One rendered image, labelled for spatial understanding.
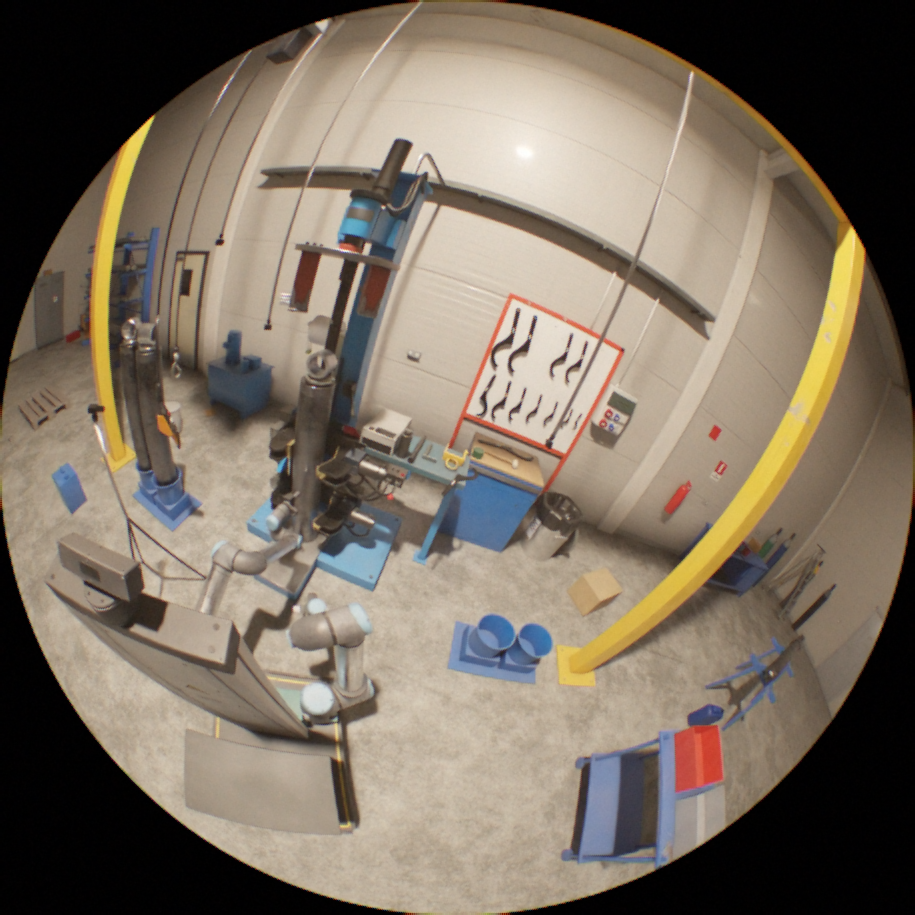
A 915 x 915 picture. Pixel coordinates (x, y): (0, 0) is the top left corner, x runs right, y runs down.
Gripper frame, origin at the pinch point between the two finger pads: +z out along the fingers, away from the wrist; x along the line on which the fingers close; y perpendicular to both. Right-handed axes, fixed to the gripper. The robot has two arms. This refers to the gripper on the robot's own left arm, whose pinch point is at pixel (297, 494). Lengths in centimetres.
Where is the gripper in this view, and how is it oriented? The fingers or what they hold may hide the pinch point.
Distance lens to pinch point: 216.8
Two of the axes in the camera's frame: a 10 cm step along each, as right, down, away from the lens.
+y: -9.3, -3.6, -0.5
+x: -3.4, 8.1, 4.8
